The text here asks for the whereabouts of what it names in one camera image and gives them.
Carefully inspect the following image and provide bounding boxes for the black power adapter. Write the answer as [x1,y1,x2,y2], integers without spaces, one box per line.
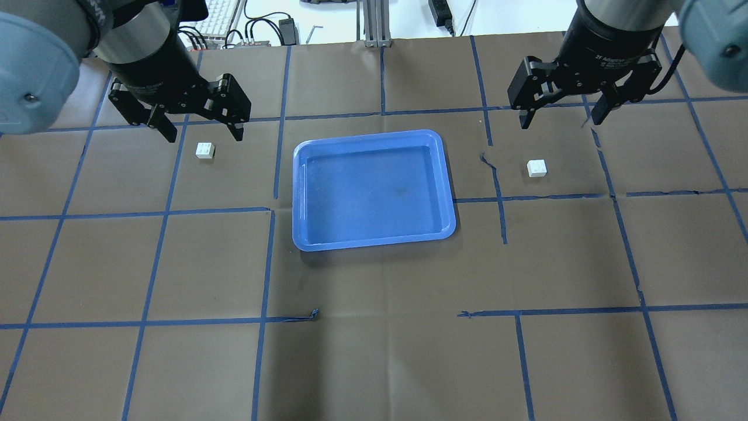
[427,0,456,37]

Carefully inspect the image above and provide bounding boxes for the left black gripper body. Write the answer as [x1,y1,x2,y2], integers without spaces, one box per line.
[108,29,230,115]

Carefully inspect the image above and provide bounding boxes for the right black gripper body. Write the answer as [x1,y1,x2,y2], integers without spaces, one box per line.
[553,6,664,98]

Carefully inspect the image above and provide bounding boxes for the white toy block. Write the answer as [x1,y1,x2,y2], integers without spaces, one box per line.
[195,142,216,160]
[526,159,548,178]

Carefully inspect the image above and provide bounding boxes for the aluminium frame post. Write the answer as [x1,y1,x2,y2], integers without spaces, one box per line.
[360,0,392,48]

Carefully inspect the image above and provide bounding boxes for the brown paper table mat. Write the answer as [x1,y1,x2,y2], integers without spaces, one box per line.
[1,33,746,420]

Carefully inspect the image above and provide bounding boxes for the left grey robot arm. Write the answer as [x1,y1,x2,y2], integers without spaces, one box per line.
[1,1,251,142]

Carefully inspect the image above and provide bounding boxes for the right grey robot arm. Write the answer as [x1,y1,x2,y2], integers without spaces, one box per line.
[507,1,747,130]

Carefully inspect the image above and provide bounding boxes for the white computer keyboard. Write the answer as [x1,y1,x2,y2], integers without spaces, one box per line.
[193,1,241,39]

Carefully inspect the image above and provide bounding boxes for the small black power brick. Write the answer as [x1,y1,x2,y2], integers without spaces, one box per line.
[278,17,299,46]

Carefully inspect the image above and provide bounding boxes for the blue plastic tray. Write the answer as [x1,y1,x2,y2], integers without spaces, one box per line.
[292,130,457,251]

